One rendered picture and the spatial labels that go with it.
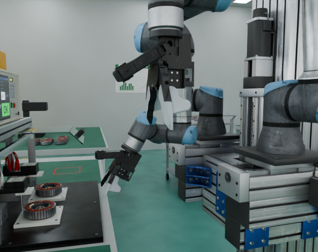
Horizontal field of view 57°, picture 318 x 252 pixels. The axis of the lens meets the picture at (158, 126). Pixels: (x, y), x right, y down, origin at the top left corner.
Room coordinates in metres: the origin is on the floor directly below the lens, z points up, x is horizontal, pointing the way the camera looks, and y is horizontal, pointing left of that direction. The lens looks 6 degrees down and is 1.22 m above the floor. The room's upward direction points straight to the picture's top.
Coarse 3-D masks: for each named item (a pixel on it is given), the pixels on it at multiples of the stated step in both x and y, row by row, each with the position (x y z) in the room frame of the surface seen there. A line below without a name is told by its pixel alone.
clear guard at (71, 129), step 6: (48, 126) 1.47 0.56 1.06; (54, 126) 1.47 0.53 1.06; (60, 126) 1.47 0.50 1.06; (66, 126) 1.47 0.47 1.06; (72, 126) 1.47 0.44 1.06; (18, 132) 1.22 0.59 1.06; (24, 132) 1.22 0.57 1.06; (30, 132) 1.23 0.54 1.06; (36, 132) 1.23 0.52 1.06; (42, 132) 1.24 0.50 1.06; (48, 132) 1.24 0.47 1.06; (54, 132) 1.25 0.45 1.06; (60, 132) 1.25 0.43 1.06; (66, 132) 1.26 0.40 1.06; (72, 132) 1.30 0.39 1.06; (78, 138) 1.29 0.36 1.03
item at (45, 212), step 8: (40, 200) 1.08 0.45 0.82; (48, 200) 1.08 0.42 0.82; (24, 208) 1.01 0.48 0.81; (32, 208) 1.01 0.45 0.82; (40, 208) 1.03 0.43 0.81; (48, 208) 1.01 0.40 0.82; (24, 216) 1.00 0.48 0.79; (32, 216) 0.98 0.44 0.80; (40, 216) 1.00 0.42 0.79; (48, 216) 1.01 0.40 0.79
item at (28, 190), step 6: (6, 180) 1.01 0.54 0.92; (12, 180) 1.01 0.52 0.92; (18, 180) 1.01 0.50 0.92; (24, 180) 1.01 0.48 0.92; (6, 186) 0.99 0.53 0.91; (12, 186) 0.99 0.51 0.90; (18, 186) 0.99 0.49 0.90; (24, 186) 1.01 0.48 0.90; (0, 192) 0.98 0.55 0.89; (6, 192) 0.98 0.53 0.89; (12, 192) 0.99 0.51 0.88; (18, 192) 0.99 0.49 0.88; (24, 192) 1.00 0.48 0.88; (30, 192) 1.01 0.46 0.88
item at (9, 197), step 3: (6, 195) 1.20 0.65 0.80; (9, 195) 1.20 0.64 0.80; (12, 195) 1.21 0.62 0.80; (15, 195) 1.21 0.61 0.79; (18, 195) 1.22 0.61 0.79; (6, 198) 1.20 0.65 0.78; (9, 198) 1.20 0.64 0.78; (12, 198) 1.21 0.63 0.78; (15, 198) 1.21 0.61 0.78; (18, 198) 1.22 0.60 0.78; (6, 201) 1.20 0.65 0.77; (9, 201) 1.20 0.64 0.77
